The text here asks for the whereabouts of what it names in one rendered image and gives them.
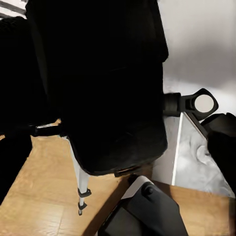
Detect camera tripod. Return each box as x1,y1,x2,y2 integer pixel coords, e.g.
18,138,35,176
5,123,92,216

